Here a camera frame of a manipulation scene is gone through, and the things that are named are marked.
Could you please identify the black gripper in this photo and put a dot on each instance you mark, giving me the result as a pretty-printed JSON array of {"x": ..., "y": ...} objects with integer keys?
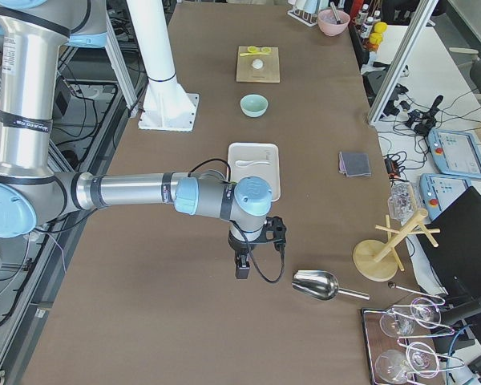
[{"x": 239, "y": 245}]

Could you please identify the white ceramic spoon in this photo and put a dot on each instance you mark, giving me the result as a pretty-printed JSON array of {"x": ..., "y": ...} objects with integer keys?
[{"x": 248, "y": 163}]

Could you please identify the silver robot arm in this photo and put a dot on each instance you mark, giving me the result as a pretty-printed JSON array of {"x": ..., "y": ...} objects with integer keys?
[{"x": 31, "y": 194}]

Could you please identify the light green ceramic bowl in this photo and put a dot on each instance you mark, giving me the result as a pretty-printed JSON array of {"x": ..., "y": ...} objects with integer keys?
[{"x": 254, "y": 105}]

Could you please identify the pink bowl with ice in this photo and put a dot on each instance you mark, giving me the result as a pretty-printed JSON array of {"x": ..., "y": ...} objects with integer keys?
[{"x": 328, "y": 24}]

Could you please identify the steel ice scoop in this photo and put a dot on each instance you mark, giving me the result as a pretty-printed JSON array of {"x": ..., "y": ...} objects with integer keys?
[{"x": 322, "y": 285}]

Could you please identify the cream rectangular tray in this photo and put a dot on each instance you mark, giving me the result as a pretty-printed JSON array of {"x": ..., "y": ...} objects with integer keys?
[{"x": 256, "y": 159}]

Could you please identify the wooden mug tree stand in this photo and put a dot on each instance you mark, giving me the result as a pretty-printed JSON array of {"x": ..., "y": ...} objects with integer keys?
[{"x": 379, "y": 261}]

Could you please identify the grey folded cloth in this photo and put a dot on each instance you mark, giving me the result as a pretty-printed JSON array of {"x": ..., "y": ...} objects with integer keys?
[{"x": 354, "y": 164}]

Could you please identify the clear plastic container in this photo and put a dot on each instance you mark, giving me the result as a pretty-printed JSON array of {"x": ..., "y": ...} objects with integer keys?
[{"x": 404, "y": 201}]

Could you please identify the bamboo cutting board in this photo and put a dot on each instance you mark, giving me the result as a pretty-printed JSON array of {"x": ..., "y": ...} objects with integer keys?
[{"x": 269, "y": 73}]

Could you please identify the teach pendant tablet near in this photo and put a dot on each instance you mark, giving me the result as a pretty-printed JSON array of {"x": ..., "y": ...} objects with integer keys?
[{"x": 439, "y": 191}]

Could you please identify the teach pendant tablet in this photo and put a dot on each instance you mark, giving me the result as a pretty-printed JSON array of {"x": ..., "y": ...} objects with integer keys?
[
  {"x": 439, "y": 191},
  {"x": 455, "y": 153}
]

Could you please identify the yellow plastic knife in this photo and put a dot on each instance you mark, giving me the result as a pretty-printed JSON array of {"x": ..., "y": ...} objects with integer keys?
[{"x": 258, "y": 53}]

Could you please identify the black monitor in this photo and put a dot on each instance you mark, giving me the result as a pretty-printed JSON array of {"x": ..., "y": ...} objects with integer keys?
[{"x": 457, "y": 258}]

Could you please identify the teach pendant tablet far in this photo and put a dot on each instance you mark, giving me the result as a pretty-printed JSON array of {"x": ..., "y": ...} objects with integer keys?
[{"x": 455, "y": 153}]

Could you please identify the steel muddler black tip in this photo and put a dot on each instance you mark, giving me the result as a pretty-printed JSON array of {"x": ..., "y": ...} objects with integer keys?
[{"x": 336, "y": 14}]

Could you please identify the white pedestal column base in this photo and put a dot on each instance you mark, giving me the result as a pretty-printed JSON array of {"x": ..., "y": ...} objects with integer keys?
[{"x": 166, "y": 105}]

